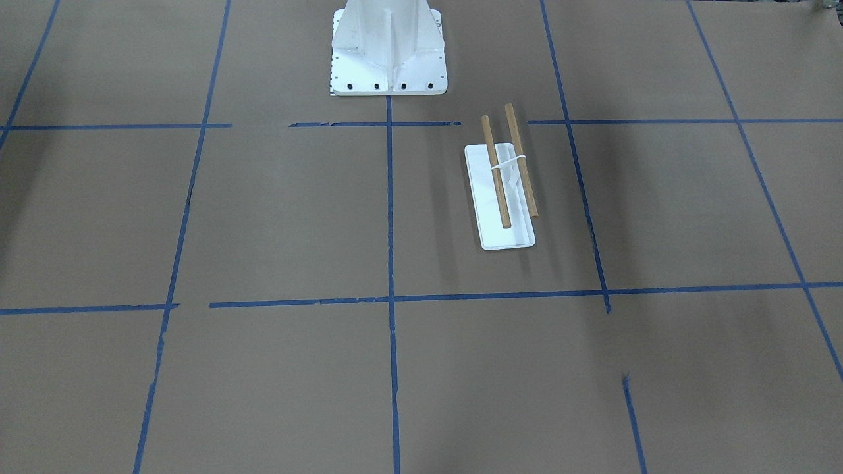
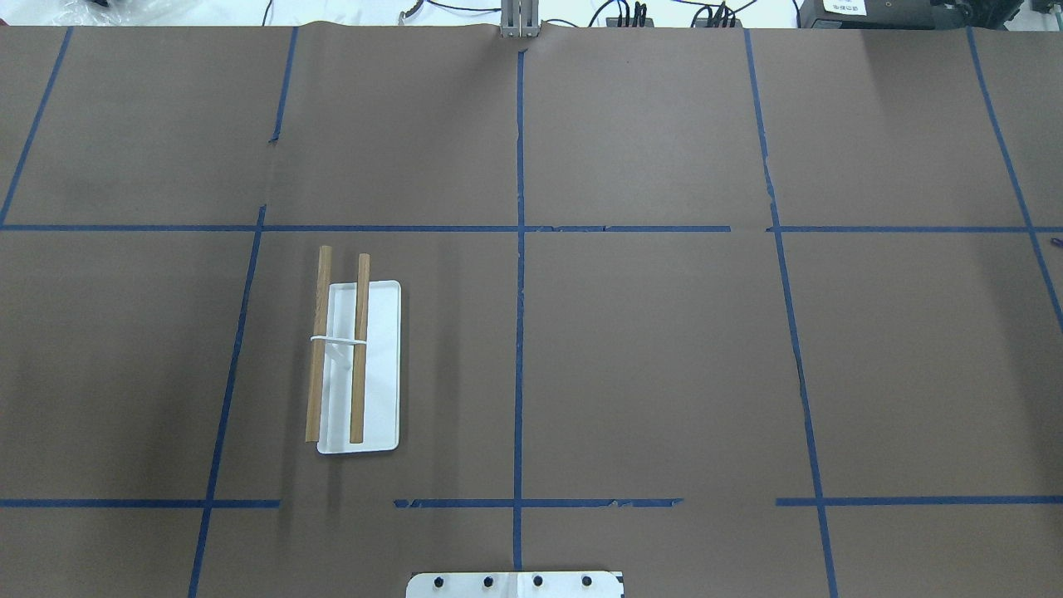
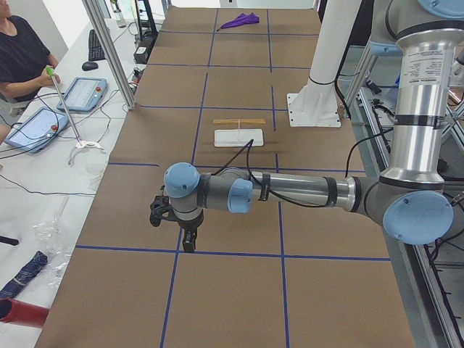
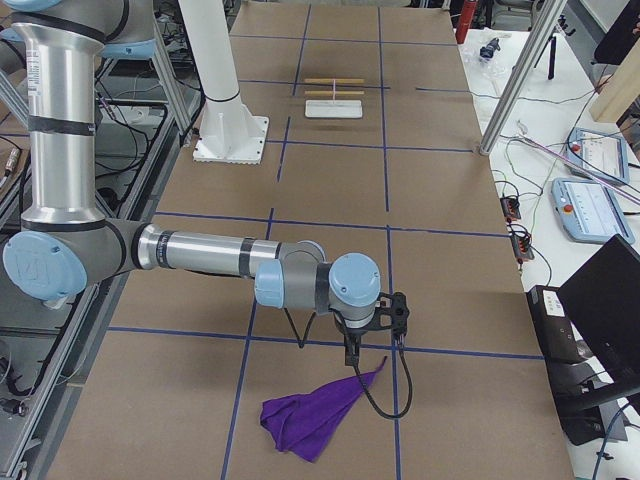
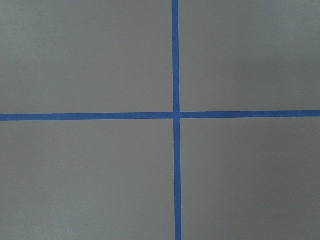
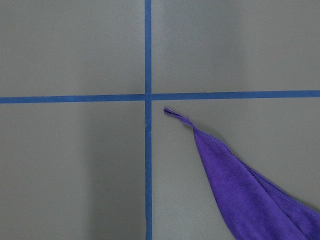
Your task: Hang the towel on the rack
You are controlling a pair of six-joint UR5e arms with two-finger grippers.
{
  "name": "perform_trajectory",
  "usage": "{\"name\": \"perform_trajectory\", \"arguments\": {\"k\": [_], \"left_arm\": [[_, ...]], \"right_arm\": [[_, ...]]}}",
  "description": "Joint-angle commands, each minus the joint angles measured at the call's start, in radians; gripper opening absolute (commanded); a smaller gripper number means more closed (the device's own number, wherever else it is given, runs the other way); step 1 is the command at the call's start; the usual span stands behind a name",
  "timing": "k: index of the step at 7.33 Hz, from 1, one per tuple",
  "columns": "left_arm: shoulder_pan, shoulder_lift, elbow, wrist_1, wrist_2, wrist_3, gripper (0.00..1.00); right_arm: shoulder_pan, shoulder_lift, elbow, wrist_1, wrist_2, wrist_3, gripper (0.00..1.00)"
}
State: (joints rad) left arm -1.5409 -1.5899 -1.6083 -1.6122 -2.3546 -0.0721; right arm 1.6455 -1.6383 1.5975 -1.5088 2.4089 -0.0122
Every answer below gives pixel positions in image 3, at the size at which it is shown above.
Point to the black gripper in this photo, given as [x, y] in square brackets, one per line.
[189, 225]

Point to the purple microfiber towel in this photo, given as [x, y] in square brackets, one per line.
[242, 19]

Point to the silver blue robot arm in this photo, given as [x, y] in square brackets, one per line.
[407, 199]

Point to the white wooden towel rack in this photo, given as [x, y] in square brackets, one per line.
[238, 136]

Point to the reacher grabber tool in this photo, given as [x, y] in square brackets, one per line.
[81, 144]

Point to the crumpled clear plastic bag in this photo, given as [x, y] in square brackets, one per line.
[55, 243]

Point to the folded dark blue umbrella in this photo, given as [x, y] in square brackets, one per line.
[24, 276]

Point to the far blue teach pendant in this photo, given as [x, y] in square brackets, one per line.
[85, 93]

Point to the blue teach pendant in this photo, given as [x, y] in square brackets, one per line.
[85, 93]
[38, 131]

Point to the near blue teach pendant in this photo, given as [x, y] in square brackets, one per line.
[38, 131]

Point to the black power adapter box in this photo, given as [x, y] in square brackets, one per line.
[141, 55]

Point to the red cylinder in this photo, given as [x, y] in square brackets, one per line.
[22, 313]

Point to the black computer mouse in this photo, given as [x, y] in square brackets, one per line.
[89, 65]

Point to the black keyboard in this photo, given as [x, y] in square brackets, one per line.
[95, 50]

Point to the person in black shirt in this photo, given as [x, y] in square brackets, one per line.
[24, 58]

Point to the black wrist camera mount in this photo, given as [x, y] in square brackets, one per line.
[161, 209]

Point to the white camera mast pedestal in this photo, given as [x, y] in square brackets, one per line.
[316, 105]

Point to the aluminium frame post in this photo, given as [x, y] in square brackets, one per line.
[97, 20]

